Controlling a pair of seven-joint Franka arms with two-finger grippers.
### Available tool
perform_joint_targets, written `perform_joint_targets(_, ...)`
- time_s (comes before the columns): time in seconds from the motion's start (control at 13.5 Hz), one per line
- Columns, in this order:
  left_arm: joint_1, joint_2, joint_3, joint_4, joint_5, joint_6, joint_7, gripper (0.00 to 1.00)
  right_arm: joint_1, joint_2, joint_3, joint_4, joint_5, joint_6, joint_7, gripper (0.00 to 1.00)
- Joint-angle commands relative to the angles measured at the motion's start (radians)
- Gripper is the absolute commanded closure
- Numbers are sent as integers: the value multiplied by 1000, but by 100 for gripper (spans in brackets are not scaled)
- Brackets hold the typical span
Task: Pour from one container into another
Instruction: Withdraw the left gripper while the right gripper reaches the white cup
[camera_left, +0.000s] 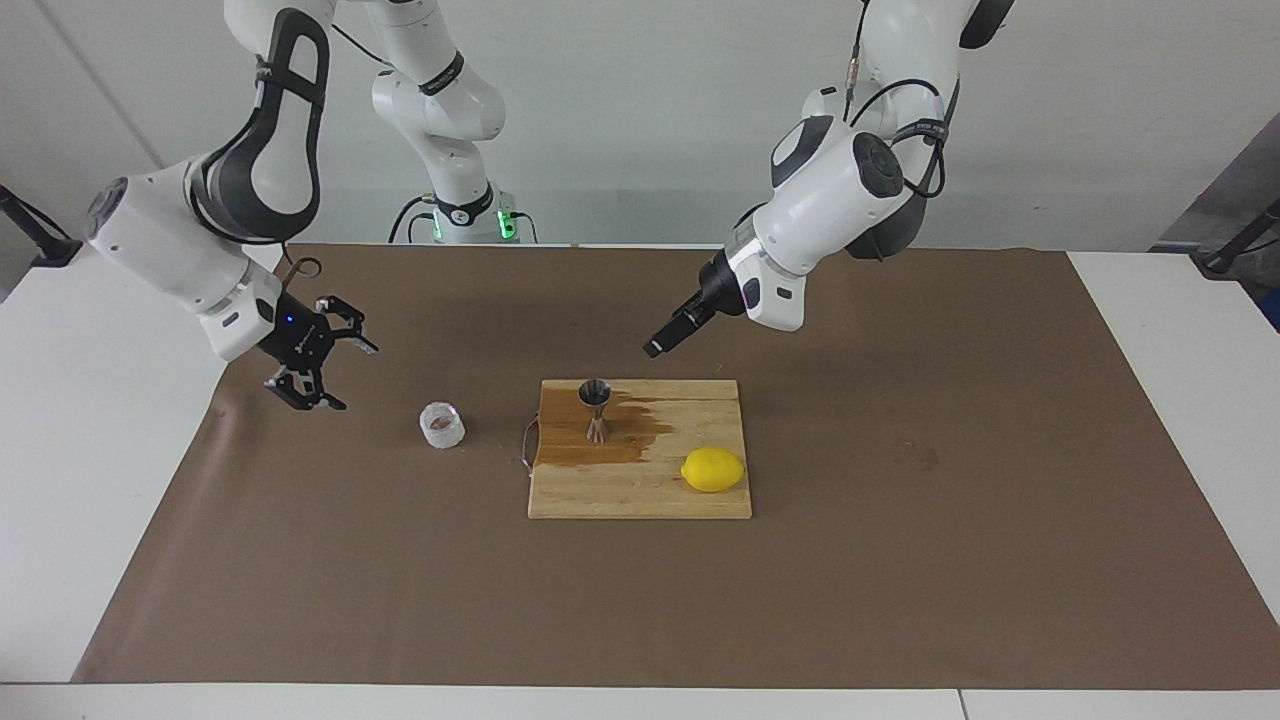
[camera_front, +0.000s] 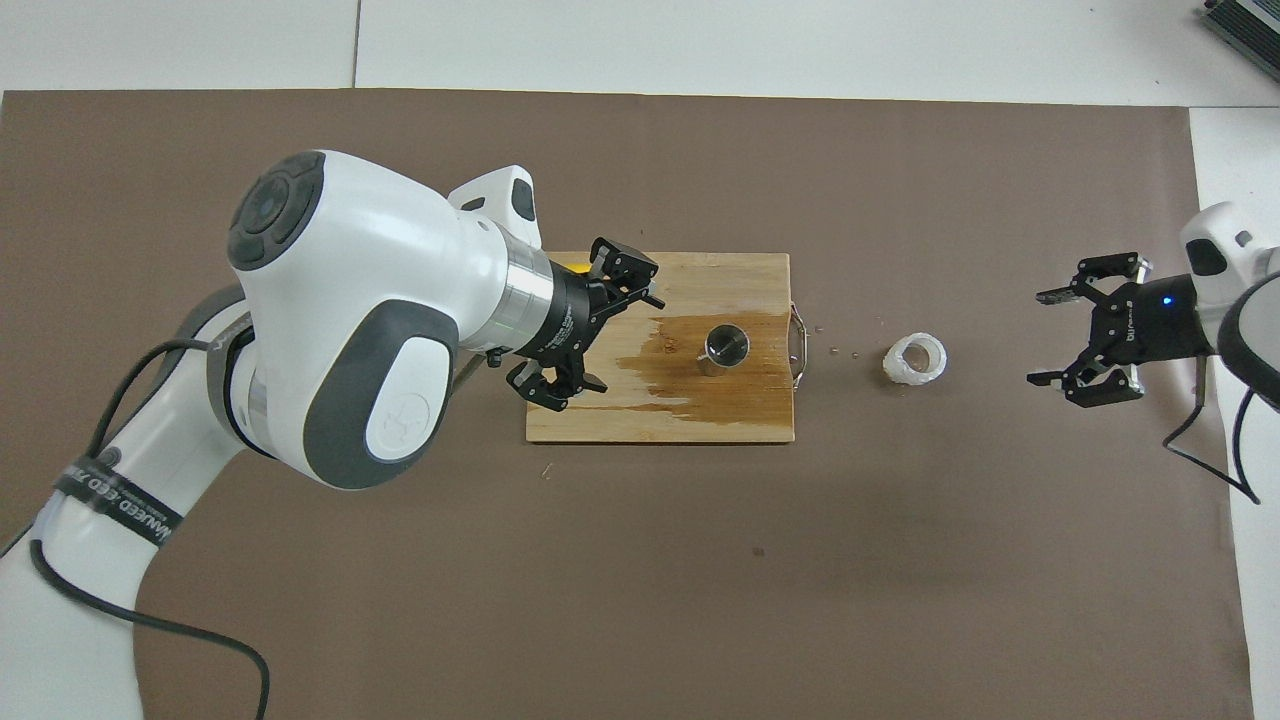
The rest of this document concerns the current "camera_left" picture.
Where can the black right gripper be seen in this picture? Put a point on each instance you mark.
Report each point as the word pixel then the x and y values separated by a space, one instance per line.
pixel 298 335

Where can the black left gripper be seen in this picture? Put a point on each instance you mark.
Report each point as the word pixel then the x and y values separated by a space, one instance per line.
pixel 715 295

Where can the steel double jigger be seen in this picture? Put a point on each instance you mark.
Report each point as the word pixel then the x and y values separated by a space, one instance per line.
pixel 596 430

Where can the small clear plastic cup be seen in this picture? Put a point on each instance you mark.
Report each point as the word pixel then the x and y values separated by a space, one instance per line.
pixel 442 428

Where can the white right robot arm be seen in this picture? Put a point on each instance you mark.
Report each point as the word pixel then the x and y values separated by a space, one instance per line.
pixel 150 240

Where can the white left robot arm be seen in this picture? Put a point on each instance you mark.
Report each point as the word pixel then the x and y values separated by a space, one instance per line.
pixel 830 200

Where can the yellow lemon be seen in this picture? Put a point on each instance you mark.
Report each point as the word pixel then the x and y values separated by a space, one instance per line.
pixel 713 470

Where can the wooden cutting board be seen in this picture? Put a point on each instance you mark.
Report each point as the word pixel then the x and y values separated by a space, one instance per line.
pixel 640 490

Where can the brown paper table mat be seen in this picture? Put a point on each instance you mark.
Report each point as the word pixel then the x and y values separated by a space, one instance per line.
pixel 640 600

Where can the black clamp stand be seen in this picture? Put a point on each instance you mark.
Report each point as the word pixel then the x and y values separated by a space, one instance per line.
pixel 50 250
pixel 1225 262

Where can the blue plastic object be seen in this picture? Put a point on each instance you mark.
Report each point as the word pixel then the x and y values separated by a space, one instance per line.
pixel 1273 312

